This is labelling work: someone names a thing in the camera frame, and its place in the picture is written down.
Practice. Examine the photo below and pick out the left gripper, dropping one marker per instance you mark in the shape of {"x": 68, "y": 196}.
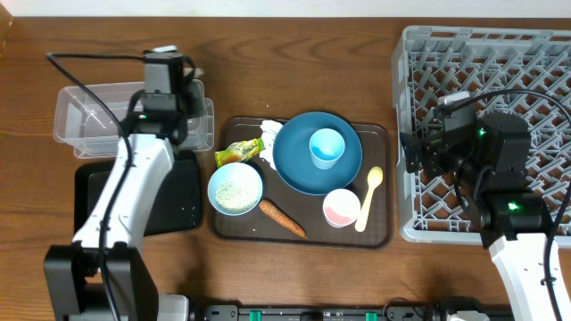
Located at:
{"x": 194, "y": 108}

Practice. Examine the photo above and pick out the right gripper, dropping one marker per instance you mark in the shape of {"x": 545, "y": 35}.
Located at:
{"x": 433, "y": 145}

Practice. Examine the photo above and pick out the yellow plastic spoon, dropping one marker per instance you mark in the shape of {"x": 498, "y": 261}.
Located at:
{"x": 375, "y": 178}

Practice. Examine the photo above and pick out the yellow green snack wrapper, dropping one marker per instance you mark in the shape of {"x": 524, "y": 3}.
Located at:
{"x": 239, "y": 152}

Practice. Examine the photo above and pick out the white tissue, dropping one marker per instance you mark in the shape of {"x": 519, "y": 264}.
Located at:
{"x": 270, "y": 129}

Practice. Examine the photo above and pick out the light blue rice bowl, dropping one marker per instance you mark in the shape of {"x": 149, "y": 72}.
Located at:
{"x": 235, "y": 189}

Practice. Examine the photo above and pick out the light blue cup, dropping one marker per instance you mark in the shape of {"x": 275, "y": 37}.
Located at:
{"x": 326, "y": 148}

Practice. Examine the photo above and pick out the pink and white cup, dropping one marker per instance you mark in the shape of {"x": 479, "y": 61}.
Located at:
{"x": 341, "y": 208}

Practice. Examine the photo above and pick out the dark blue plate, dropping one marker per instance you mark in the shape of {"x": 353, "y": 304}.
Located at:
{"x": 292, "y": 156}

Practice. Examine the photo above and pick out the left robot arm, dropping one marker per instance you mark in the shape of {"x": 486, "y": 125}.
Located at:
{"x": 101, "y": 275}

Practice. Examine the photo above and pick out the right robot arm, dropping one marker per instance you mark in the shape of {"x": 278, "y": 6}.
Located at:
{"x": 486, "y": 156}

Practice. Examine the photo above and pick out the grey dishwasher rack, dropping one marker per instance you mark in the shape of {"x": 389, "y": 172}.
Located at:
{"x": 430, "y": 62}

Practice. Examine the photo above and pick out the black bin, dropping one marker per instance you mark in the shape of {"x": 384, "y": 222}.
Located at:
{"x": 178, "y": 204}

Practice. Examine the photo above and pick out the clear plastic bin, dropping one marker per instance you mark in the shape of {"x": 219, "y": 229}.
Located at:
{"x": 82, "y": 123}

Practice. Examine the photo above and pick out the orange carrot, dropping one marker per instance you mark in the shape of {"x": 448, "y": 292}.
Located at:
{"x": 272, "y": 211}

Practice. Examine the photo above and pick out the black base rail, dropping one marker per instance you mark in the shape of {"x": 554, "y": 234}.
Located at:
{"x": 395, "y": 310}

